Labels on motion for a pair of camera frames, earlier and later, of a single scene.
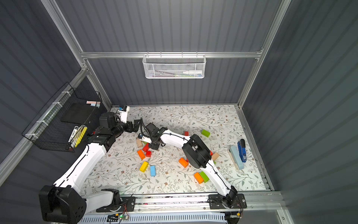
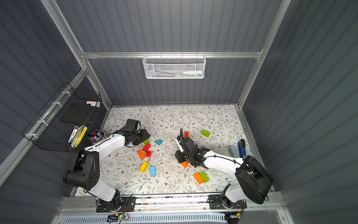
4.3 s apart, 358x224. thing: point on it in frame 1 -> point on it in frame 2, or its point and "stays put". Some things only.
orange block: (141, 154) stays put
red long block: (146, 147) stays put
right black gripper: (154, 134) -> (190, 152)
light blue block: (153, 171) stays put
